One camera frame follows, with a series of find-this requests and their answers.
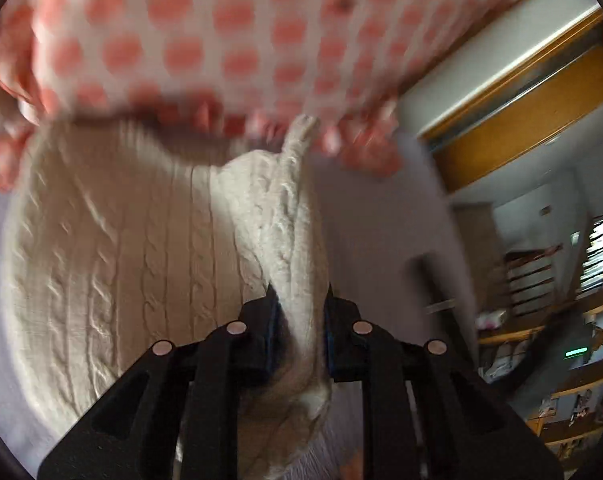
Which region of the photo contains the cream cable-knit sweater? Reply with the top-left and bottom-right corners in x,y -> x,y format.
0,115 -> 332,480

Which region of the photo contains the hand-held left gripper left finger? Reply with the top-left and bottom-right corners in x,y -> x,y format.
38,285 -> 283,480

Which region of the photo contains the wooden sliding door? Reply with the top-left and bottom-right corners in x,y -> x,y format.
416,5 -> 603,196

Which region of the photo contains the wooden shelf unit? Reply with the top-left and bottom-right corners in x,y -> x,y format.
476,290 -> 603,466

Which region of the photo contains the pink polka dot blanket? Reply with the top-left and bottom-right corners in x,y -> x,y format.
0,0 -> 537,193

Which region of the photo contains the window with blinds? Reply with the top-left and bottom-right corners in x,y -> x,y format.
579,212 -> 603,293

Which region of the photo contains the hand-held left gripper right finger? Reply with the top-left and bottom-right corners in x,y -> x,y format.
324,284 -> 565,480

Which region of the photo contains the wooden staircase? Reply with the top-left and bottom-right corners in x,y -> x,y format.
501,242 -> 572,318

